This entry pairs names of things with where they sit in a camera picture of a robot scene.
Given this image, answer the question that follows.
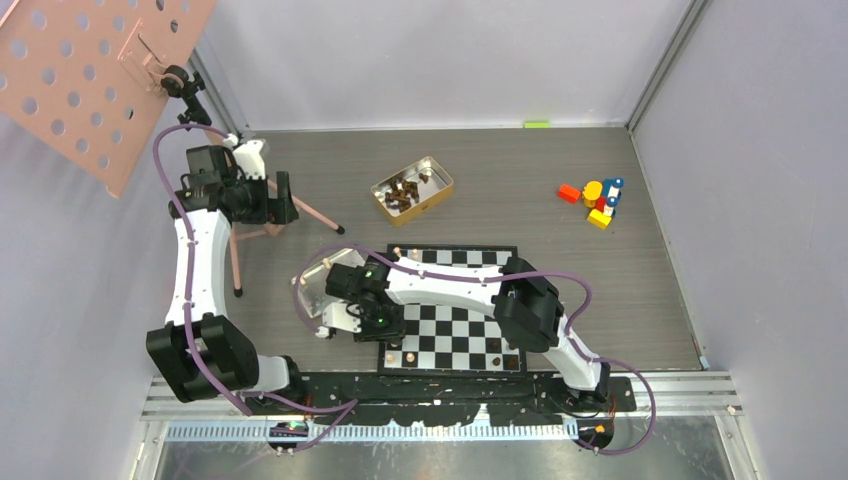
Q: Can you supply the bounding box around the black white chessboard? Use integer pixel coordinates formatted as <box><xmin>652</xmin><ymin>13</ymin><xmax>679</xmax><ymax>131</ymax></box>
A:
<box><xmin>377</xmin><ymin>243</ymin><xmax>527</xmax><ymax>376</ymax></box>

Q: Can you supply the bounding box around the silver tin lid tray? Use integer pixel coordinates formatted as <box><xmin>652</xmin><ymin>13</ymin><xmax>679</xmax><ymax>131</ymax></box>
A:
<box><xmin>290</xmin><ymin>245</ymin><xmax>365</xmax><ymax>322</ymax></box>

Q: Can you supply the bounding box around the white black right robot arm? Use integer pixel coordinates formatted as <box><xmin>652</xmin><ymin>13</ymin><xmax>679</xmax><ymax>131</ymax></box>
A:
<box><xmin>317</xmin><ymin>254</ymin><xmax>611</xmax><ymax>411</ymax></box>

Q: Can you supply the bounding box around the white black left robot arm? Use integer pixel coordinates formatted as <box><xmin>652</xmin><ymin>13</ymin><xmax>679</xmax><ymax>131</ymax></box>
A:
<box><xmin>145</xmin><ymin>145</ymin><xmax>307</xmax><ymax>414</ymax></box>

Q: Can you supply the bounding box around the gold tin with dark pieces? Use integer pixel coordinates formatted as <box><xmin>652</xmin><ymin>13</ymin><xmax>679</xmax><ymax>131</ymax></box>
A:
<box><xmin>370</xmin><ymin>156</ymin><xmax>455</xmax><ymax>227</ymax></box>

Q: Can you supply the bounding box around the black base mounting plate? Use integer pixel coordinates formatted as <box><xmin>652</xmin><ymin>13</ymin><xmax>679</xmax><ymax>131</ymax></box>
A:
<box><xmin>275</xmin><ymin>372</ymin><xmax>637</xmax><ymax>427</ymax></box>

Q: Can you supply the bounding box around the pink perforated music stand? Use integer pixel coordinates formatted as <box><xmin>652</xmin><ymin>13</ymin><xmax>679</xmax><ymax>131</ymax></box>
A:
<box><xmin>0</xmin><ymin>0</ymin><xmax>347</xmax><ymax>298</ymax></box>

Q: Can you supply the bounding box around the red toy block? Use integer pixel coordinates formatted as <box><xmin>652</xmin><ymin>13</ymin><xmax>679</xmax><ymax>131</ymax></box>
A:
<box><xmin>557</xmin><ymin>184</ymin><xmax>582</xmax><ymax>204</ymax></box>

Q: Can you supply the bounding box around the yellow cube toy block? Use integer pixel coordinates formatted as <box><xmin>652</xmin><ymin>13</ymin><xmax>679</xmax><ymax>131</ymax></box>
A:
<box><xmin>587</xmin><ymin>209</ymin><xmax>612</xmax><ymax>230</ymax></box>

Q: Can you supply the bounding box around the yellow round toy block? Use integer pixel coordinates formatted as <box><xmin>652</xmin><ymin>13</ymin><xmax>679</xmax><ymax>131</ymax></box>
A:
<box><xmin>582</xmin><ymin>180</ymin><xmax>603</xmax><ymax>209</ymax></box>

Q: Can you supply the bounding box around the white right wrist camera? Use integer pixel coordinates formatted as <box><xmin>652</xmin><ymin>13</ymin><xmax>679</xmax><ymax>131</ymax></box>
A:
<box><xmin>315</xmin><ymin>301</ymin><xmax>362</xmax><ymax>339</ymax></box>

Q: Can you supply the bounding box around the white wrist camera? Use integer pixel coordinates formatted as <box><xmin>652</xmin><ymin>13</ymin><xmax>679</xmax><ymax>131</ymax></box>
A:
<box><xmin>222</xmin><ymin>133</ymin><xmax>268</xmax><ymax>180</ymax></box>
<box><xmin>315</xmin><ymin>301</ymin><xmax>362</xmax><ymax>339</ymax></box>

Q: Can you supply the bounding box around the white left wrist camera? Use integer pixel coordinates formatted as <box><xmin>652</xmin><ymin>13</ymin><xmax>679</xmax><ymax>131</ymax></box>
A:
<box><xmin>222</xmin><ymin>133</ymin><xmax>268</xmax><ymax>180</ymax></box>

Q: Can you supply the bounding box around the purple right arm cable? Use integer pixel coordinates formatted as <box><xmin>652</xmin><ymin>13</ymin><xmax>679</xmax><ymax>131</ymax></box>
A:
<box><xmin>292</xmin><ymin>245</ymin><xmax>658</xmax><ymax>457</ymax></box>

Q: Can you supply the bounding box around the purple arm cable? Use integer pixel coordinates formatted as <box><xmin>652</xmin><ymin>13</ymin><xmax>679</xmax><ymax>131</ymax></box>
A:
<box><xmin>292</xmin><ymin>245</ymin><xmax>658</xmax><ymax>457</ymax></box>
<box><xmin>152</xmin><ymin>123</ymin><xmax>359</xmax><ymax>458</ymax></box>

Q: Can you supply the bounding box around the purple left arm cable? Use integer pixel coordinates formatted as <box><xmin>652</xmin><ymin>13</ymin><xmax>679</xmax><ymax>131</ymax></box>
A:
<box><xmin>152</xmin><ymin>123</ymin><xmax>359</xmax><ymax>458</ymax></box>

